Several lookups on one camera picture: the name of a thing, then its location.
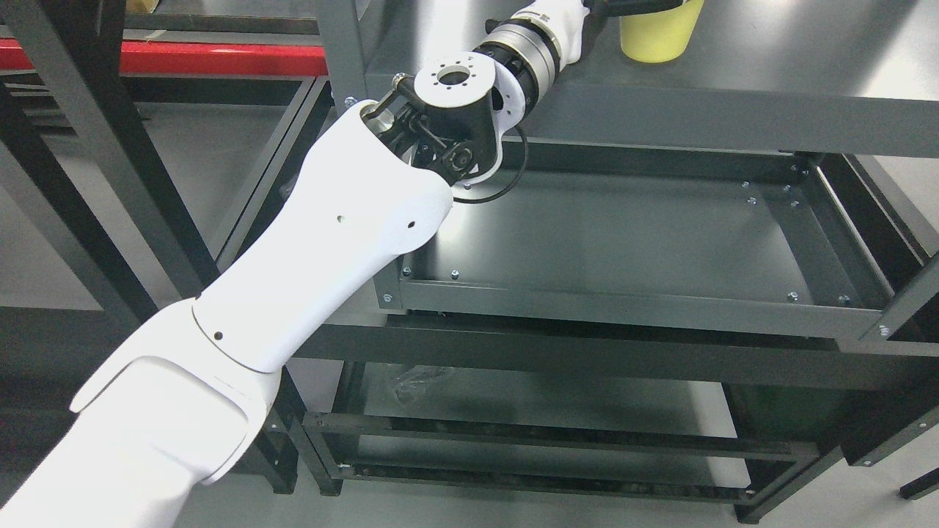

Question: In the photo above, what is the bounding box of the black metal shelf rack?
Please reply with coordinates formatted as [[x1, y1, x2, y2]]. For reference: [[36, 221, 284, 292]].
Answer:
[[2, 1, 937, 527]]

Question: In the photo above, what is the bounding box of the red metal beam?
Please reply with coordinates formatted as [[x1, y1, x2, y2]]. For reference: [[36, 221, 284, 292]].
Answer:
[[1, 37, 328, 78]]

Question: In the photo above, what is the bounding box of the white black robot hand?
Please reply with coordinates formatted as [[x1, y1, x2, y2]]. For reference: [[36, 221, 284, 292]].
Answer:
[[514, 0, 690, 61]]

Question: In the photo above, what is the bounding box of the grey metal shelf unit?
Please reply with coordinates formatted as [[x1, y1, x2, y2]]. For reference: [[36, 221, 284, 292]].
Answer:
[[343, 1, 937, 344]]

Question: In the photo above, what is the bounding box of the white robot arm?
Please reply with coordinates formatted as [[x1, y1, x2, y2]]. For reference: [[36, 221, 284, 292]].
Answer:
[[2, 7, 582, 527]]

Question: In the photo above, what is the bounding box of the yellow plastic cup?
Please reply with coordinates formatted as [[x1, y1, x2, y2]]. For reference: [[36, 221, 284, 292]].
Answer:
[[619, 1, 704, 64]]

